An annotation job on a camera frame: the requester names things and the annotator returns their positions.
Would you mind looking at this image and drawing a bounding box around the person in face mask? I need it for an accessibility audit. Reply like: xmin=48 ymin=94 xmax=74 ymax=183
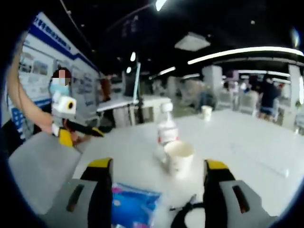
xmin=7 ymin=11 xmax=100 ymax=141

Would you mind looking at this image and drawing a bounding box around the white table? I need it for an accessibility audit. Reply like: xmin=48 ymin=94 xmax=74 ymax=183
xmin=68 ymin=109 xmax=304 ymax=228

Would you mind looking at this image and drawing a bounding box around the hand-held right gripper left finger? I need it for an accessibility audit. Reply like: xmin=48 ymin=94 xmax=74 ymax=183
xmin=47 ymin=157 xmax=114 ymax=228

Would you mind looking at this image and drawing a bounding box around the small white paper cup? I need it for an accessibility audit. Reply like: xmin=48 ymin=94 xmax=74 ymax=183
xmin=200 ymin=105 xmax=213 ymax=122

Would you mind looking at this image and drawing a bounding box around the curved ceiling light strip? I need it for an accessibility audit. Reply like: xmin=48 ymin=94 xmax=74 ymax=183
xmin=187 ymin=46 xmax=304 ymax=65

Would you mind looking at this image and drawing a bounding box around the ceiling air conditioner unit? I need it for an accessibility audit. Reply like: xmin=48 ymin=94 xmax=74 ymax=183
xmin=174 ymin=32 xmax=211 ymax=52

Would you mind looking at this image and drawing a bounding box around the clear plastic water bottle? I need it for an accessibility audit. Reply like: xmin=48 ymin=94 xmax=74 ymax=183
xmin=154 ymin=102 xmax=179 ymax=164

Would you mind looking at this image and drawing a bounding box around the white paper cup green print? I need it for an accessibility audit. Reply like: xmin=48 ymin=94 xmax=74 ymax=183
xmin=163 ymin=141 xmax=195 ymax=179

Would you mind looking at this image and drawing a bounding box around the black cable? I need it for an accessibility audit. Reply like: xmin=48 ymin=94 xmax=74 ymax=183
xmin=169 ymin=194 xmax=205 ymax=228

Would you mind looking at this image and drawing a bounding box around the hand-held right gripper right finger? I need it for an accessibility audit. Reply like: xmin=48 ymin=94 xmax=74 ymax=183
xmin=202 ymin=159 xmax=278 ymax=228

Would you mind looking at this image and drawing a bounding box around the white side desk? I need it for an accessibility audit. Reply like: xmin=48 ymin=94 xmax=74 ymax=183
xmin=96 ymin=95 xmax=172 ymax=113

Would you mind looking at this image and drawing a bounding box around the blue plastic packet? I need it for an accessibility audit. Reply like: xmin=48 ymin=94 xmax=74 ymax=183
xmin=111 ymin=182 xmax=162 ymax=228

